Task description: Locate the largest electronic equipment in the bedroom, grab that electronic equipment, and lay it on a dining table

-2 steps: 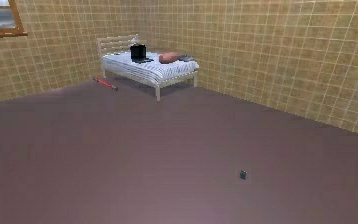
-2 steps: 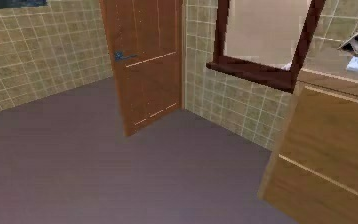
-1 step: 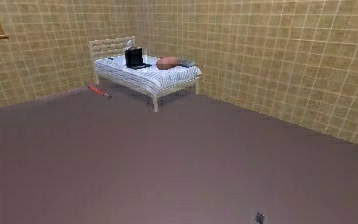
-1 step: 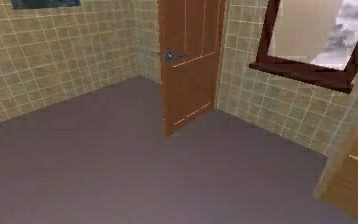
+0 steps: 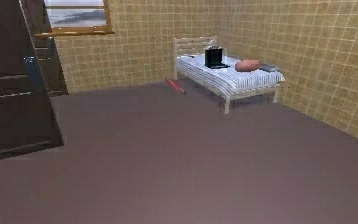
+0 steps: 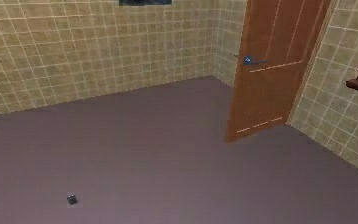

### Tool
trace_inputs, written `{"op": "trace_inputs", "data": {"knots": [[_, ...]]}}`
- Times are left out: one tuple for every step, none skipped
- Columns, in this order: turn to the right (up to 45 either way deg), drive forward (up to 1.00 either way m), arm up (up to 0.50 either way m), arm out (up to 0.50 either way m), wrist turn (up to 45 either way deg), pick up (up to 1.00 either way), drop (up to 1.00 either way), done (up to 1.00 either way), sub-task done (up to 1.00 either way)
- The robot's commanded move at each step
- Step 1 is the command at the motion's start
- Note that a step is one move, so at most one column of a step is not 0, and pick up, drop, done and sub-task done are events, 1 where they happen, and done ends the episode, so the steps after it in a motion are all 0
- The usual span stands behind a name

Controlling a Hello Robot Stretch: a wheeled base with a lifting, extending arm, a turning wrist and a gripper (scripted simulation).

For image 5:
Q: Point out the red baseball bat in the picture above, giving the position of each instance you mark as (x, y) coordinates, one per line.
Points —
(175, 86)

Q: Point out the dark brown tall cupboard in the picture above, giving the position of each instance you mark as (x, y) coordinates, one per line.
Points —
(50, 63)

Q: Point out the dark grey flat book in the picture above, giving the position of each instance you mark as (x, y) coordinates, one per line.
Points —
(269, 68)

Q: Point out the wooden bed with striped cover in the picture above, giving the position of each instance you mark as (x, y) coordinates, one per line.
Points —
(227, 78)

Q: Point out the wooden framed window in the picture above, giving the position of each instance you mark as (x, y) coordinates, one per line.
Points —
(76, 16)

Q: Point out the reddish brown pillow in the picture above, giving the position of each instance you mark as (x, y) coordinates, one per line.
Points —
(247, 65)

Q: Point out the dark brown chest of drawers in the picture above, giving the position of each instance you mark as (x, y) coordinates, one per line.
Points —
(13, 93)

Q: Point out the black open laptop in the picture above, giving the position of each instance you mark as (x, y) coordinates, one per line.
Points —
(213, 57)

